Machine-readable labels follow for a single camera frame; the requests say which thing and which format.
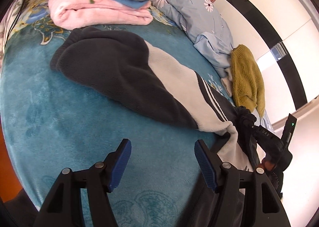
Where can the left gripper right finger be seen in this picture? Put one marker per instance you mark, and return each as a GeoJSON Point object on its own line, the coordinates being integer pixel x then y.
{"type": "Point", "coordinates": [248, 194]}

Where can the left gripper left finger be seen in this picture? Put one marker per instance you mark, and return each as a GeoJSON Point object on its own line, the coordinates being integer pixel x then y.
{"type": "Point", "coordinates": [63, 206]}

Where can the black and grey fleece jacket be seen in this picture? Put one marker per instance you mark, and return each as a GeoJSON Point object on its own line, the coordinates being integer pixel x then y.
{"type": "Point", "coordinates": [166, 108]}

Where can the right hand black glove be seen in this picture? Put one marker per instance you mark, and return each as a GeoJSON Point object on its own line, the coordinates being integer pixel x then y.
{"type": "Point", "coordinates": [275, 175]}

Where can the mustard knitted sweater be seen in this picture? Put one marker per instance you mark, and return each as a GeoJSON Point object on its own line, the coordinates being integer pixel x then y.
{"type": "Point", "coordinates": [247, 82]}

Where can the teal floral bed blanket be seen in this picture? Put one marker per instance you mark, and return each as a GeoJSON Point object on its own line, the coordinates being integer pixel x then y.
{"type": "Point", "coordinates": [50, 123]}

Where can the white and black wardrobe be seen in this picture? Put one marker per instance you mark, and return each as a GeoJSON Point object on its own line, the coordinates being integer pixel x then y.
{"type": "Point", "coordinates": [283, 37]}

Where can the light blue floral duvet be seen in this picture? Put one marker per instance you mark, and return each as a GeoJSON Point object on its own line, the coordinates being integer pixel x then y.
{"type": "Point", "coordinates": [210, 35]}

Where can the pink folded garment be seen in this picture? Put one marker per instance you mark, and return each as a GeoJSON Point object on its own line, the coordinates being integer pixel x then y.
{"type": "Point", "coordinates": [71, 14]}

